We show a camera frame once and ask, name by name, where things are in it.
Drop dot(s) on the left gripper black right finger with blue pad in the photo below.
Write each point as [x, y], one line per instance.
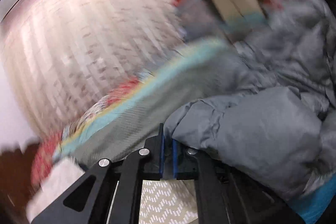
[191, 164]

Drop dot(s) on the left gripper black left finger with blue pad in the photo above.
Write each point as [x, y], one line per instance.
[143, 164]

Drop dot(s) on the grey puffer jacket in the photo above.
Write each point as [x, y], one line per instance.
[274, 116]

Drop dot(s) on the patterned bedsheet with teal stripe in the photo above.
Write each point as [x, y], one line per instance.
[124, 126]

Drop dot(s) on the beige leaf pattern curtain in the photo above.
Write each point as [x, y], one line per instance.
[62, 56]

